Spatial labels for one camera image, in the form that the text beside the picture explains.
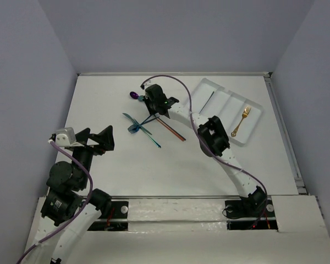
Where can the dark teal chopstick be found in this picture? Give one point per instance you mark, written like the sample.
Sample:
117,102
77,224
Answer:
207,101

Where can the white divided utensil tray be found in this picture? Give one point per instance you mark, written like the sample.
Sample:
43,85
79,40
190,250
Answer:
232,95

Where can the teal plastic knife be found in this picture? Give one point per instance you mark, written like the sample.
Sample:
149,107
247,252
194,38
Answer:
134,127

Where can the purple metal spoon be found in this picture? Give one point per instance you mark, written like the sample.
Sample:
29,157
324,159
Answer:
134,95

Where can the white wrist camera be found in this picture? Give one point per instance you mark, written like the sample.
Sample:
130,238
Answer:
65,137
144,87

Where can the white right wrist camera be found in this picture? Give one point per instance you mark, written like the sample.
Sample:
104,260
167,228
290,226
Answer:
144,87

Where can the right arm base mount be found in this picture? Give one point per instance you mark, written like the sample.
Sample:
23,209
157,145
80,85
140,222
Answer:
243,217

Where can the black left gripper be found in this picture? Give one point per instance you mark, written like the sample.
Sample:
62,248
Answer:
89,146

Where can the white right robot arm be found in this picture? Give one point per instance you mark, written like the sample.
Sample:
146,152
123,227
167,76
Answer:
214,143

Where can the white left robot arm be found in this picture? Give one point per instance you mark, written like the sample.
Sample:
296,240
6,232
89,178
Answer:
72,203

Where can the gold metal fork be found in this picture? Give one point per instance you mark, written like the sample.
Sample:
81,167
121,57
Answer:
243,116

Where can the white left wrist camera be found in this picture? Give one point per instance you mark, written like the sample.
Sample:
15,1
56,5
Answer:
65,137

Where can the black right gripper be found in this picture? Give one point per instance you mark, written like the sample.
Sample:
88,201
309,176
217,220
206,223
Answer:
146,100

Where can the blue metal fork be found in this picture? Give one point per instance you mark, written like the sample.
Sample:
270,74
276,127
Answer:
152,118

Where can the orange chopstick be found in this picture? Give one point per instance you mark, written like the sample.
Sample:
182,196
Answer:
171,130

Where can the white foam front board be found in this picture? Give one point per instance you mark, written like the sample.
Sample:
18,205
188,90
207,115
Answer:
188,231

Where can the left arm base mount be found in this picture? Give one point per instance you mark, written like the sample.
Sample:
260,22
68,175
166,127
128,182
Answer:
116,220

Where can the iridescent metal fork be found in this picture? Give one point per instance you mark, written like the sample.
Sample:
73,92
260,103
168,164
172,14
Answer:
148,135

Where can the dark red chopstick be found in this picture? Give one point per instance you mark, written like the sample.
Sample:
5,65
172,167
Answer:
170,132

